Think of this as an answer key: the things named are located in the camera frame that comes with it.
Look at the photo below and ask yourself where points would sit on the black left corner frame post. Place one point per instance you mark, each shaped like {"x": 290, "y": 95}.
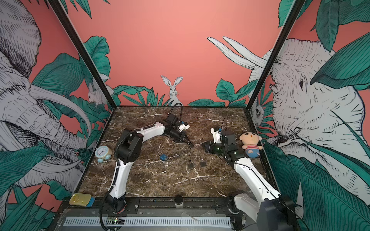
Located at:
{"x": 74, "y": 37}

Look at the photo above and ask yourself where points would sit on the green circuit board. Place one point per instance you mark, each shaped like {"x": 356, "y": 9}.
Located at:
{"x": 115, "y": 221}

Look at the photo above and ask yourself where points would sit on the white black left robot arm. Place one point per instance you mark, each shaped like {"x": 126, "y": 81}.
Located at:
{"x": 128, "y": 149}

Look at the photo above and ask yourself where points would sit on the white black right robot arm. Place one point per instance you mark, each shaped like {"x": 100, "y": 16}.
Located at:
{"x": 270, "y": 210}

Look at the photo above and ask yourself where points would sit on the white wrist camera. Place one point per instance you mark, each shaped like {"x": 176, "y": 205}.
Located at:
{"x": 183, "y": 126}
{"x": 216, "y": 132}

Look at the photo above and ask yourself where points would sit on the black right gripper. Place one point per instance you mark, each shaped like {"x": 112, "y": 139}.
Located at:
{"x": 212, "y": 147}

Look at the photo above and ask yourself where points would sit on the black right corner frame post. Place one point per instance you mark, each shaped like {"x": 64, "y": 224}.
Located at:
{"x": 290, "y": 20}

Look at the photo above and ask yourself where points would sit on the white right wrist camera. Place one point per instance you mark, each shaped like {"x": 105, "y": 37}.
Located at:
{"x": 216, "y": 132}

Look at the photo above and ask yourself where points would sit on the black knob on rail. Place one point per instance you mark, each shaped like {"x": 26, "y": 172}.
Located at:
{"x": 179, "y": 201}

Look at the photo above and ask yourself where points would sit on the yellow sponge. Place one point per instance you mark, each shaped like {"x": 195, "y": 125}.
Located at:
{"x": 82, "y": 200}

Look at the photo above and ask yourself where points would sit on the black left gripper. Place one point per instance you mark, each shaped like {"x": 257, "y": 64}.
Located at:
{"x": 181, "y": 137}

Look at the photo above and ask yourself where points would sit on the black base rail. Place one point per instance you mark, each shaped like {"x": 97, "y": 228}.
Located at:
{"x": 220, "y": 205}

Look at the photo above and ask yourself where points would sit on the black corner frame post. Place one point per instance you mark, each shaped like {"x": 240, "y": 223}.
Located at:
{"x": 290, "y": 20}
{"x": 74, "y": 37}

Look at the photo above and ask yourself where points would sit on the plush doll striped shirt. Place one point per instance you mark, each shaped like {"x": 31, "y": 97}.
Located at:
{"x": 250, "y": 141}

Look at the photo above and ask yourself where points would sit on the small black padlock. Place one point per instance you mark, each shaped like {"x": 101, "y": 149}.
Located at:
{"x": 190, "y": 165}
{"x": 202, "y": 163}

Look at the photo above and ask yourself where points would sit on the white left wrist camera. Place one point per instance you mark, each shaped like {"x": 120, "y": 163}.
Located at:
{"x": 183, "y": 126}

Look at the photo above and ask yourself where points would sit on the small teal alarm clock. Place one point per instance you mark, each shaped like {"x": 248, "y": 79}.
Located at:
{"x": 103, "y": 153}

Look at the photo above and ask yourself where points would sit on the blue padlock with keys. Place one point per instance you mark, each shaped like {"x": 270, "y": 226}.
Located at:
{"x": 163, "y": 157}

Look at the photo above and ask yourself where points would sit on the white ventilated strip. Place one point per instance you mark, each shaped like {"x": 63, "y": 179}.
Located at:
{"x": 219, "y": 222}

